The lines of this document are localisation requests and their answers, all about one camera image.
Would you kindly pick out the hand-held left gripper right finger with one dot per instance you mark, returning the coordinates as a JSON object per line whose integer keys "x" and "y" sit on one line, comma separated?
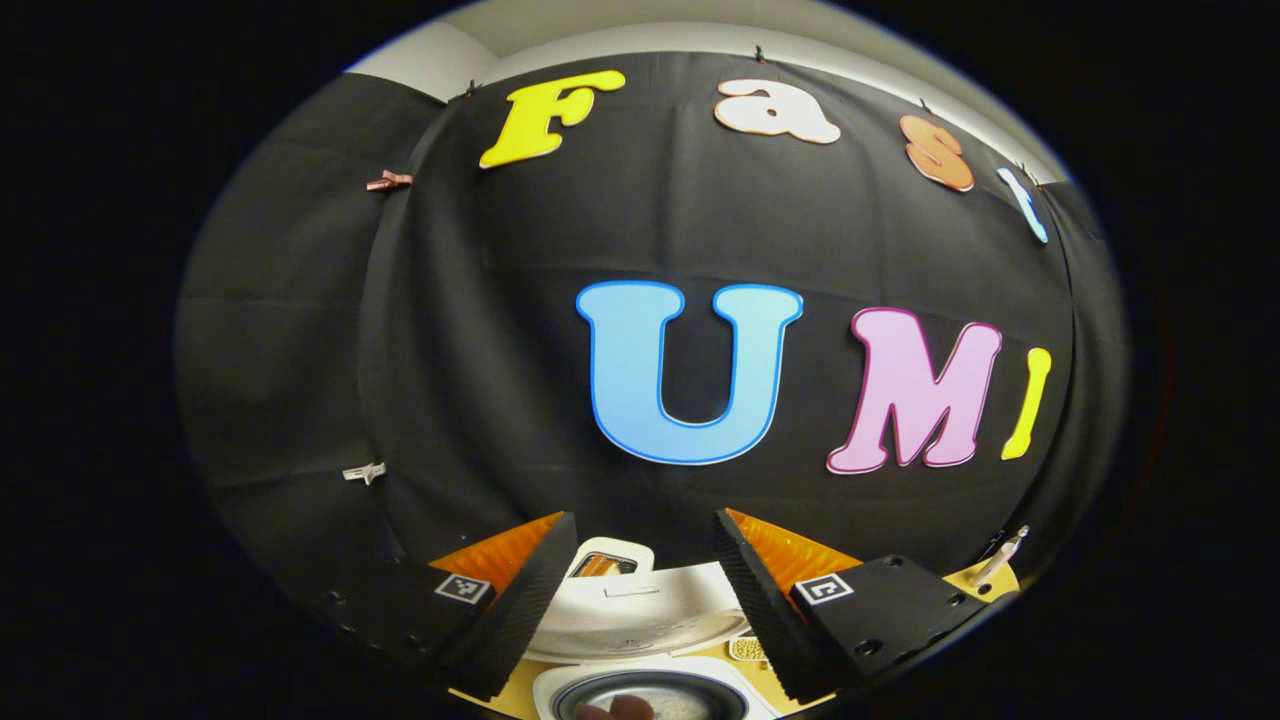
{"x": 760, "y": 610}

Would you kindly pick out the copper cloth clip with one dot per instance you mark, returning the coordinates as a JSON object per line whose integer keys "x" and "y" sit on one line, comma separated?
{"x": 388, "y": 181}

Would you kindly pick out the toast bread slice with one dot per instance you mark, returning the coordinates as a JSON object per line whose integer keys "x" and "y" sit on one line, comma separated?
{"x": 605, "y": 566}

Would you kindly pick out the white divided bean dish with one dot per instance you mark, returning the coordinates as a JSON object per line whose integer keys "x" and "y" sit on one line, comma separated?
{"x": 748, "y": 650}

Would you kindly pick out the white toaster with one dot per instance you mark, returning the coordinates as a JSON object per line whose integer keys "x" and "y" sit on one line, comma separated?
{"x": 645, "y": 555}

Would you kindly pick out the white rice cooker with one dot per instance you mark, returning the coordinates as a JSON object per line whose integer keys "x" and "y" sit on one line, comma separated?
{"x": 640, "y": 620}

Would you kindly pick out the silver cloth clip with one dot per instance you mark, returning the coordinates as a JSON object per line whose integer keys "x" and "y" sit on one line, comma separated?
{"x": 363, "y": 471}

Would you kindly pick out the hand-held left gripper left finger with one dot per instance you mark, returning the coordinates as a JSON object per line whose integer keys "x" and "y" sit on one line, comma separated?
{"x": 525, "y": 610}

